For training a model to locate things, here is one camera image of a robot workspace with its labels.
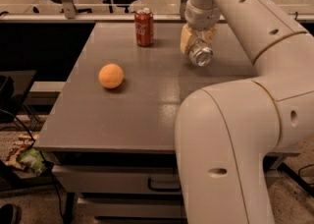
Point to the silver 7up can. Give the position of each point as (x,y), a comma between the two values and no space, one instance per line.
(200,54)

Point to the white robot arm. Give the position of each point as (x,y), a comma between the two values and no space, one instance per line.
(223,131)

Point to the brown snack bag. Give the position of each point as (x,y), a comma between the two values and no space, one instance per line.
(20,146)

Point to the orange fruit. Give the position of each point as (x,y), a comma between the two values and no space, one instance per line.
(111,76)

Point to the red coca-cola can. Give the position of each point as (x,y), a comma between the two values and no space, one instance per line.
(143,19)

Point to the black drawer handle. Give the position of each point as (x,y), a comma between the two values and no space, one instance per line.
(163,186)

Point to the green snack bag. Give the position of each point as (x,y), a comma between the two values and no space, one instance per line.
(34,160)

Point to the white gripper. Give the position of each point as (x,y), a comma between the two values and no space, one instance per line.
(201,17)

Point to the grey drawer cabinet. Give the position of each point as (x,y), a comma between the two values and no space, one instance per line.
(132,125)

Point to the black side table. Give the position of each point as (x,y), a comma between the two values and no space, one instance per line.
(14,88)

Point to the black shoe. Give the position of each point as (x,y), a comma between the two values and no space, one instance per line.
(9,214)

